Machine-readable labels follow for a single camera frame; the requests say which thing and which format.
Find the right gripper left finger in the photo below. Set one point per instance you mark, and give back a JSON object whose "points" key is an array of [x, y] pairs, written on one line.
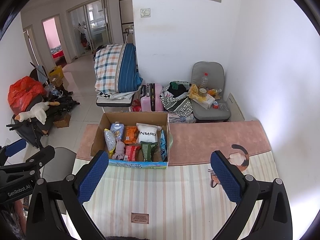
{"points": [[79, 188]]}

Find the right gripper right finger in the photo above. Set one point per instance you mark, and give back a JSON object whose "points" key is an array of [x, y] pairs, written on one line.
{"points": [[242, 191]]}

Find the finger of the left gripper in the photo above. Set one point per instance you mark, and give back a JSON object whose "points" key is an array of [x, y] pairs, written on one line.
{"points": [[12, 149], [39, 159]]}

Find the mauve cloth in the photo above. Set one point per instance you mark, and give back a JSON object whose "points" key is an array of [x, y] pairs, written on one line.
{"points": [[119, 152]]}

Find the silver yellow scrub sponge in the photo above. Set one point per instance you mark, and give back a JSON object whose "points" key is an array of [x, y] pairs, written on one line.
{"points": [[110, 140]]}

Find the red noodle packet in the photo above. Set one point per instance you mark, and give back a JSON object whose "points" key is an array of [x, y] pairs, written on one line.
{"points": [[131, 152]]}

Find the blue tissue pack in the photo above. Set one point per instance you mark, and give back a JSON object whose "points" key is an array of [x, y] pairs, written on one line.
{"points": [[117, 129]]}

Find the orange snack bag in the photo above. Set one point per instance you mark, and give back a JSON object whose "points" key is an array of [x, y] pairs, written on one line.
{"points": [[130, 134]]}

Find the green snack bag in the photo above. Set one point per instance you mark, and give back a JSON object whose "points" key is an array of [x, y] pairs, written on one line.
{"points": [[148, 150]]}

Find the white NMAX sock pack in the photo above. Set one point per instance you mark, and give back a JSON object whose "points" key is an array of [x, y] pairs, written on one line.
{"points": [[147, 133]]}

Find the light blue snack stick packet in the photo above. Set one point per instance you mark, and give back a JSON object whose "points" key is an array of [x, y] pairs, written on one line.
{"points": [[163, 146]]}

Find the grey round cushion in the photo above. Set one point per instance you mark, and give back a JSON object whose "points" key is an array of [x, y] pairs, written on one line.
{"points": [[60, 166]]}

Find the white goose plush toy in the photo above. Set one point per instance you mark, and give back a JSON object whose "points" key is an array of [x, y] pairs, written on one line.
{"points": [[38, 111]]}

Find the red plastic bag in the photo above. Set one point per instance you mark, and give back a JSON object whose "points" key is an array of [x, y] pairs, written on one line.
{"points": [[23, 92]]}

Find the milk carton cardboard box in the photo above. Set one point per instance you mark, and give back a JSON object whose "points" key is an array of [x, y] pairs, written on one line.
{"points": [[130, 119]]}

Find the small cardboard box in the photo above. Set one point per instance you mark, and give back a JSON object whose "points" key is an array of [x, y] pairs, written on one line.
{"points": [[56, 76]]}

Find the grey floor chair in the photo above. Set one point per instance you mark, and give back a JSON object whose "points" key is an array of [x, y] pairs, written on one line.
{"points": [[216, 81]]}

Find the yellow plastic wrapped package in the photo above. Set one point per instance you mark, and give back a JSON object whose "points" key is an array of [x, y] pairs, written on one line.
{"points": [[200, 96]]}

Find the clear plastic bottle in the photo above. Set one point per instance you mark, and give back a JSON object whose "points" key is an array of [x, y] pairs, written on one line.
{"points": [[204, 81]]}

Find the black white patterned bag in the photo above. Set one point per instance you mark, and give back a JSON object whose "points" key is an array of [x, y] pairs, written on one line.
{"points": [[175, 98]]}

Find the pink suitcase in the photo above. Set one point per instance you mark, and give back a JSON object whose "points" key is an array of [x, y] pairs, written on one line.
{"points": [[150, 97]]}

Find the plaid blue folded quilt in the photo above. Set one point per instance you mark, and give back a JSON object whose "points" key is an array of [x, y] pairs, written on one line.
{"points": [[116, 69]]}

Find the wall switch plate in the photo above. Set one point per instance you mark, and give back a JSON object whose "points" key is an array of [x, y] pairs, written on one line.
{"points": [[145, 12]]}

